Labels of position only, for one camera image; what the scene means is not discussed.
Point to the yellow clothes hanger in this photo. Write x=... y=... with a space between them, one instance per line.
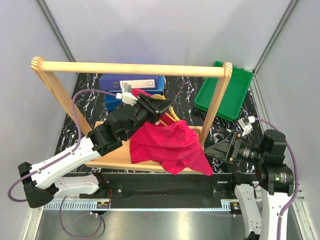
x=170 y=116

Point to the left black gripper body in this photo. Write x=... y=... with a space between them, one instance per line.
x=144 y=106

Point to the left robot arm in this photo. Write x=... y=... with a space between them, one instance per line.
x=44 y=181

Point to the blue binder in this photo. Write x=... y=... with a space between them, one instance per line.
x=116 y=82
x=111 y=102

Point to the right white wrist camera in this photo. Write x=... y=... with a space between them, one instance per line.
x=246 y=124

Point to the red t shirt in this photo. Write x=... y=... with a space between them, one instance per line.
x=175 y=147

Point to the wooden clothes rack frame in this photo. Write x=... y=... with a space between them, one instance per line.
x=46 y=70

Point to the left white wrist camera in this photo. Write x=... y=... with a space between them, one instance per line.
x=126 y=96

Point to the white slotted cable duct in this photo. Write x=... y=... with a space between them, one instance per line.
x=143 y=204

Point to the lower blue binder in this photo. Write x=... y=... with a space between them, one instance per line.
x=111 y=102

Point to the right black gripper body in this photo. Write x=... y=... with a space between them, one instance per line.
x=233 y=153

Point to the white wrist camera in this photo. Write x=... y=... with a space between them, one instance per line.
x=246 y=124
x=126 y=96

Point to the green plastic bin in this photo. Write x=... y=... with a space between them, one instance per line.
x=233 y=98

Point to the wooden tray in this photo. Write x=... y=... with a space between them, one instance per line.
x=120 y=158

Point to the upper blue binder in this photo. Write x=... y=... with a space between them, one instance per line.
x=116 y=82

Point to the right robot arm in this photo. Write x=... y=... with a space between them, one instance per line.
x=275 y=180

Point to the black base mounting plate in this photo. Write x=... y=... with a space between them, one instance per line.
x=164 y=186

